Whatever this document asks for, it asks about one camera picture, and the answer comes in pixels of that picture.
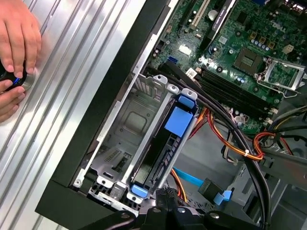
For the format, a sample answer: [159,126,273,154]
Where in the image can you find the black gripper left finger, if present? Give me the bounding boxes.
[79,188,169,230]

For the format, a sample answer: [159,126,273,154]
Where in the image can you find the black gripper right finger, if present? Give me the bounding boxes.
[167,188,264,230]

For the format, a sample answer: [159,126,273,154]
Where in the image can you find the hard disk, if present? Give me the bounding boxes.
[126,88,200,201]

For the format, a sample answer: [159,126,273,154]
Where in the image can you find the round black tool blue ring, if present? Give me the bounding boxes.
[0,61,37,93]

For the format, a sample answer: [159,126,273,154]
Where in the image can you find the metal disk bay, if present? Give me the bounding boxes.
[71,74,200,209]

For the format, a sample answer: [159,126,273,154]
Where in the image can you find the person's right hand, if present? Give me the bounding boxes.
[0,80,26,124]

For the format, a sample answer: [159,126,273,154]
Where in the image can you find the person's left hand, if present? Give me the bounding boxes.
[0,0,43,79]

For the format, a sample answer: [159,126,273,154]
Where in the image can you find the black PC case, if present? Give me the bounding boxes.
[35,0,307,230]

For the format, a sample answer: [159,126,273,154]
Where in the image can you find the metal optical drive cage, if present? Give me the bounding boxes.
[236,134,307,230]

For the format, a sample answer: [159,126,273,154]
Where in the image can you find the black RAM slot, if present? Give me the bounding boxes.
[196,71,272,124]
[201,64,279,115]

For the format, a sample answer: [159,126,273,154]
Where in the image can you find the metal socket cover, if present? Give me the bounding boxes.
[257,55,302,92]

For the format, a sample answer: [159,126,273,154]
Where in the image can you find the metal locking lever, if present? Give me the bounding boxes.
[279,90,302,99]

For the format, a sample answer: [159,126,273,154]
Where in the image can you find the CPU socket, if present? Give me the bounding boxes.
[234,46,262,70]

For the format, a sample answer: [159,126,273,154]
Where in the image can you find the green motherboard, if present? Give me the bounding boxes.
[148,0,307,125]

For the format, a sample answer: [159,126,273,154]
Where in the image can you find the white expansion slot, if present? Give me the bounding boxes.
[190,0,209,27]

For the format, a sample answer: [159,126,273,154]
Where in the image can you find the black graphics card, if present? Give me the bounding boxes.
[201,0,237,56]

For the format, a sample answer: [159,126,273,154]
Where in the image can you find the orange yellow red power wire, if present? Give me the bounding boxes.
[171,167,188,202]

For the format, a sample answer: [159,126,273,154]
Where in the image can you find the blue data wire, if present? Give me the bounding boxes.
[172,167,233,206]

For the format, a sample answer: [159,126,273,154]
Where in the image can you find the black cable bundle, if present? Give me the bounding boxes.
[143,61,273,230]

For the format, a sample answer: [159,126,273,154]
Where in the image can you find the orange wire bundle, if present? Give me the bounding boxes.
[196,107,293,163]

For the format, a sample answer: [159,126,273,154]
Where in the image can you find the yellow black power wires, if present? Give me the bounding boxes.
[271,105,307,135]

